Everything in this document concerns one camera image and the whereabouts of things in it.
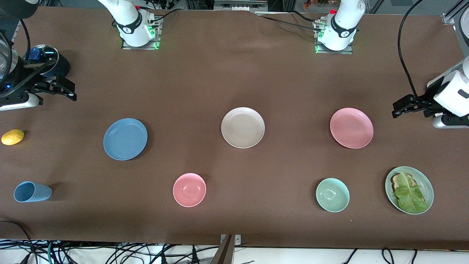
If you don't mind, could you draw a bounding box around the blue cup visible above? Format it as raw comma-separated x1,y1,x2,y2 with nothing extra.
14,181,52,203

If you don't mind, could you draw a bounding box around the grey metal box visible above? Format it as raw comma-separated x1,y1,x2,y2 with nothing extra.
214,0,269,11

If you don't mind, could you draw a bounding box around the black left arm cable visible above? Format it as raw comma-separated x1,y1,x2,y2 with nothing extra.
398,0,422,99

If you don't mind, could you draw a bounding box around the blue plate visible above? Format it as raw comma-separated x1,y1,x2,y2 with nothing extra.
103,118,148,161

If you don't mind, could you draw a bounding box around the yellow lemon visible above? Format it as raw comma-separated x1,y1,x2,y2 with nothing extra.
1,129,25,146

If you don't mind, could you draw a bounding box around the green lettuce leaf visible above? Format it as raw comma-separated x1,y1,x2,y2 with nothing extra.
394,172,427,214

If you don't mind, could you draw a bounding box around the bread slice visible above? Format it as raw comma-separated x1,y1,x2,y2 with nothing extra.
391,173,416,191

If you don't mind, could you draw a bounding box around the green plate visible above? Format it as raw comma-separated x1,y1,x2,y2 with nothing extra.
385,166,434,215

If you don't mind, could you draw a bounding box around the pink plate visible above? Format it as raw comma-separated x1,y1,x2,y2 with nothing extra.
330,107,374,149

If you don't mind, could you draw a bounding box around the blue saucepan with lid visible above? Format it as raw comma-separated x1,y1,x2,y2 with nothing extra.
26,45,59,76

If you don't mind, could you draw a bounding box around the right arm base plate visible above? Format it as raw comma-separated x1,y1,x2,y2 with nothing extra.
122,16,162,50

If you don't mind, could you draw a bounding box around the beige plate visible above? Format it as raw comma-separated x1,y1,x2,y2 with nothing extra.
221,107,265,149

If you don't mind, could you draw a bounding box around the green bowl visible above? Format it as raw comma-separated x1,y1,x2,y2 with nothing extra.
316,178,350,213

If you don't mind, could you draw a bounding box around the pink bowl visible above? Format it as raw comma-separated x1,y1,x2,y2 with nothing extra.
173,173,207,208

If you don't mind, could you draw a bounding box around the long black base cable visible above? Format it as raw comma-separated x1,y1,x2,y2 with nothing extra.
253,12,323,32

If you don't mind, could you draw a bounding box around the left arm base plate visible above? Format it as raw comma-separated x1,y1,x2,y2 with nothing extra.
314,20,354,55

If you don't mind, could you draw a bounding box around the aluminium frame rail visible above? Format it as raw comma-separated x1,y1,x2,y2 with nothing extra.
442,0,469,25

